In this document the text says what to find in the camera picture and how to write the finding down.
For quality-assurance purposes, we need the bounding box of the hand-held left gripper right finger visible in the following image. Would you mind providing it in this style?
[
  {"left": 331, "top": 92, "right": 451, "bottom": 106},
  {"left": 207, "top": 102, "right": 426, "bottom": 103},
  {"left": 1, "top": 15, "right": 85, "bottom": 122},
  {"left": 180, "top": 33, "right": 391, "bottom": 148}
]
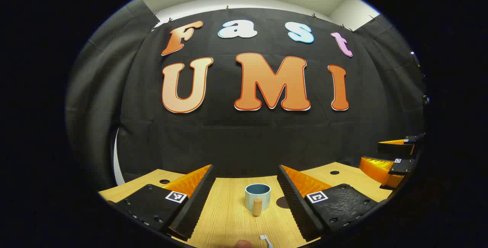
[{"left": 276, "top": 164, "right": 385, "bottom": 243}]

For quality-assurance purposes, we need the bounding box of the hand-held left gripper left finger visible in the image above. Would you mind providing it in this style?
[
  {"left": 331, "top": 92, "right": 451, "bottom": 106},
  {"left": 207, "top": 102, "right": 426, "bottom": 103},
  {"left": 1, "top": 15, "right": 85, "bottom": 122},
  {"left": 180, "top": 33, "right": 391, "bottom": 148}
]
[{"left": 106, "top": 164, "right": 216, "bottom": 242}]

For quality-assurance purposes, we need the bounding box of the pale blue cup wooden handle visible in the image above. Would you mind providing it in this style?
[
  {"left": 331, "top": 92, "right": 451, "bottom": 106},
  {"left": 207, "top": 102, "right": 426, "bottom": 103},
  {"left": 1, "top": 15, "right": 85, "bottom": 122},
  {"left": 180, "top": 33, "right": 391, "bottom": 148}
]
[{"left": 245, "top": 183, "right": 271, "bottom": 216}]

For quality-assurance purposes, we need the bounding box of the wooden desktop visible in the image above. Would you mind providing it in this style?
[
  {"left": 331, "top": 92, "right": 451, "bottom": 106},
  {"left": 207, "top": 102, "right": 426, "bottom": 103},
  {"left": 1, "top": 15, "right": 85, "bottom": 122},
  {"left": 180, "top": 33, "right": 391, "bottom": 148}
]
[{"left": 98, "top": 162, "right": 405, "bottom": 248}]

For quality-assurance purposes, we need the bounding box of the black backdrop cloth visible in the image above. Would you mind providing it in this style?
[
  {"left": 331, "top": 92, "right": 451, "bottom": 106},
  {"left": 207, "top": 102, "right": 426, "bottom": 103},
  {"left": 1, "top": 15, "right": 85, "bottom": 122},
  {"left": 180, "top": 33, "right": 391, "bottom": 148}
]
[{"left": 66, "top": 0, "right": 427, "bottom": 192}]

